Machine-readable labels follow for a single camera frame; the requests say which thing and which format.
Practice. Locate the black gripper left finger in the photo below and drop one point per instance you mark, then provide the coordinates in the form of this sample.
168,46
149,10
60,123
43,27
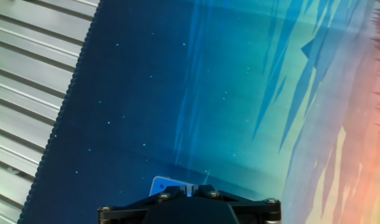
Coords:
130,210

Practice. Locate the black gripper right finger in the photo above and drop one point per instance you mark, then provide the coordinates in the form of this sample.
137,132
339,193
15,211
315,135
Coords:
255,210

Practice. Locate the blue pipette tip box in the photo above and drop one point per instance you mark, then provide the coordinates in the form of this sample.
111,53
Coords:
164,185

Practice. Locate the printed landscape cloth mat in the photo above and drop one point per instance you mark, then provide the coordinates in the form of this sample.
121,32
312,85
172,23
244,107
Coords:
208,102

